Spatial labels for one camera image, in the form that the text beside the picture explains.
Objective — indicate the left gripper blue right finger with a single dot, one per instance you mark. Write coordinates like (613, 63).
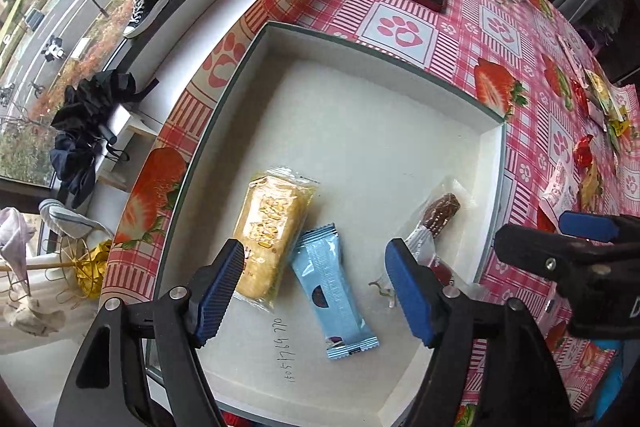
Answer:
(418, 291)

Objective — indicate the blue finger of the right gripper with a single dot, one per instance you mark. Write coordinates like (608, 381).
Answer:
(602, 229)

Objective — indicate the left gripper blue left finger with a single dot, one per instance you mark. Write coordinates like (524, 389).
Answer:
(212, 288)

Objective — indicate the brown jerky clear packet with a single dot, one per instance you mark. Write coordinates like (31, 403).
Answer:
(435, 229)

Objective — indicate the yellow rice cracker packet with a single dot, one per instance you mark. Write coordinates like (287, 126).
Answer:
(274, 210)

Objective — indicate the light blue snack packet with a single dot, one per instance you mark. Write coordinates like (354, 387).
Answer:
(317, 264)

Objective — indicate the gold snack bar packet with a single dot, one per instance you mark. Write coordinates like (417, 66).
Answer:
(590, 189)

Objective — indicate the white crispy sandwich packet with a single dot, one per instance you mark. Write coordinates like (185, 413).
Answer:
(560, 195)

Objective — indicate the small red candy packet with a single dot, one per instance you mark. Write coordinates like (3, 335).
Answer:
(582, 154)

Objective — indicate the pile of assorted snack packets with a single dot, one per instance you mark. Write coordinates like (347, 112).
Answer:
(604, 106)

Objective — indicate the white shallow cardboard box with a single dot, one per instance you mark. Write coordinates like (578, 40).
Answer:
(377, 135)

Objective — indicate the black folded umbrella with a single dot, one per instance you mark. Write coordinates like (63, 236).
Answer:
(83, 132)

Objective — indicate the black high-top sneaker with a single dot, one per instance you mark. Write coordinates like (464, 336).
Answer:
(143, 14)

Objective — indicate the strawberry pattern pink tablecloth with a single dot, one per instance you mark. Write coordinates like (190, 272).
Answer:
(519, 58)

